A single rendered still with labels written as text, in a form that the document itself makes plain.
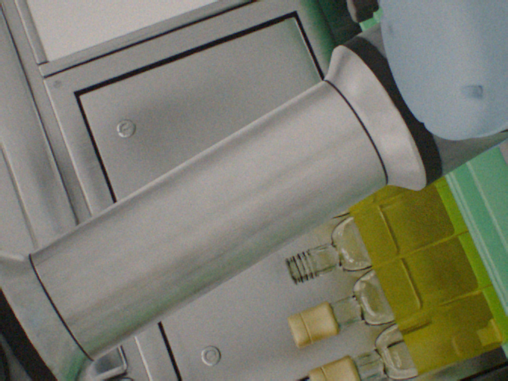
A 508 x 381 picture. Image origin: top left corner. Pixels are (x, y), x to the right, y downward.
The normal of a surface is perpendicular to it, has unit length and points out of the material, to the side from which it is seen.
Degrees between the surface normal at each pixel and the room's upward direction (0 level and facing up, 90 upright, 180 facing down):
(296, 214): 97
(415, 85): 8
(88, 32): 90
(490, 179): 90
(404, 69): 8
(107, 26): 90
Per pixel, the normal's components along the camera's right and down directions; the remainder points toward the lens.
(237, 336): -0.03, -0.26
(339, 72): -0.87, -0.18
